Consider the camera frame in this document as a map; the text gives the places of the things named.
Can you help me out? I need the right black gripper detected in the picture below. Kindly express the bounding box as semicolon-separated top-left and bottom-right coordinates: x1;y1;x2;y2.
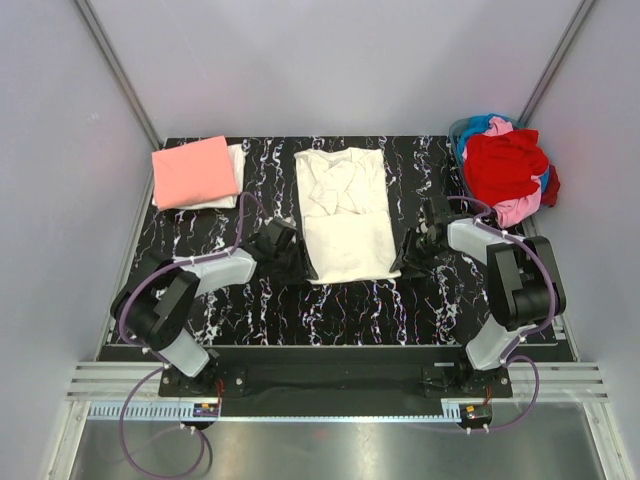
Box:
389;227;446;280

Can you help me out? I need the cream white t shirt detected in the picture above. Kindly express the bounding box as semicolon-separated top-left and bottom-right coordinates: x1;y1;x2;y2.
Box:
294;147;400;284

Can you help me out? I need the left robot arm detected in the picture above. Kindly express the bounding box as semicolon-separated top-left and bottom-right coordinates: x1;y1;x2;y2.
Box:
110;218;318;396

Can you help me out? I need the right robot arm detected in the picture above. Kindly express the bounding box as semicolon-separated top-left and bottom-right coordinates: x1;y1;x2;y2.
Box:
391;196;566;397

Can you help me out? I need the folded white t shirt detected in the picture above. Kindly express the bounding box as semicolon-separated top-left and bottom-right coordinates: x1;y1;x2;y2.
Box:
157;143;247;211

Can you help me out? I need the folded pink t shirt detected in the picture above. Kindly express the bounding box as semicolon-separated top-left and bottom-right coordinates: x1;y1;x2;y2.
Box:
151;135;239;211

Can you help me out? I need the pink t shirt in basket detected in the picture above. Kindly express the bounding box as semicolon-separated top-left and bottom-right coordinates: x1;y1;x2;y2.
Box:
484;116;542;229

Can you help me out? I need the red t shirt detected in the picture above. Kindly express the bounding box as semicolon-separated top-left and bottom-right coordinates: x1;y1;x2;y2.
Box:
463;129;561;207

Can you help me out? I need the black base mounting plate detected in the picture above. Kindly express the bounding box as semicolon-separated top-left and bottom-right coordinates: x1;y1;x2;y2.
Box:
159;346;512;399

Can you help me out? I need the blue t shirt in basket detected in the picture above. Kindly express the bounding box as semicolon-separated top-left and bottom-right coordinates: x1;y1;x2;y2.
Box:
454;114;550;205

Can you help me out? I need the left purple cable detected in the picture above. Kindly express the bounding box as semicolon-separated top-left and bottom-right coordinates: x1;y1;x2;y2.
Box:
118;192;274;476

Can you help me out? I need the purple cable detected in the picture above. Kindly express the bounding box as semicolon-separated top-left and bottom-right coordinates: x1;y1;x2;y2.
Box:
409;195;559;434
118;192;274;476

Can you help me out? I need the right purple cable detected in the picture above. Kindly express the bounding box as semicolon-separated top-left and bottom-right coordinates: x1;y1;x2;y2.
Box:
409;195;559;434

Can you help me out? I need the right aluminium frame post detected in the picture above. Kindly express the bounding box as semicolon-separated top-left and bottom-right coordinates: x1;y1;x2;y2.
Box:
518;0;599;126

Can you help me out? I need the aluminium frame post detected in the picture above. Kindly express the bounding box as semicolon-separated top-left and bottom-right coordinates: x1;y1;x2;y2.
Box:
518;0;599;126
73;0;164;147

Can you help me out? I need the white slotted cable duct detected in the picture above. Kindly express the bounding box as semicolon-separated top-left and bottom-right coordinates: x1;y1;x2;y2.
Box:
89;400;461;422

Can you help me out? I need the aluminium rail front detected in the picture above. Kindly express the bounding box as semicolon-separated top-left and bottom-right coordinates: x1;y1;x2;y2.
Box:
66;361;608;403

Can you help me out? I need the left aluminium frame post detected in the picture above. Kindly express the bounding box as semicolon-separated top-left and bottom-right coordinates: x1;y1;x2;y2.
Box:
73;0;164;147

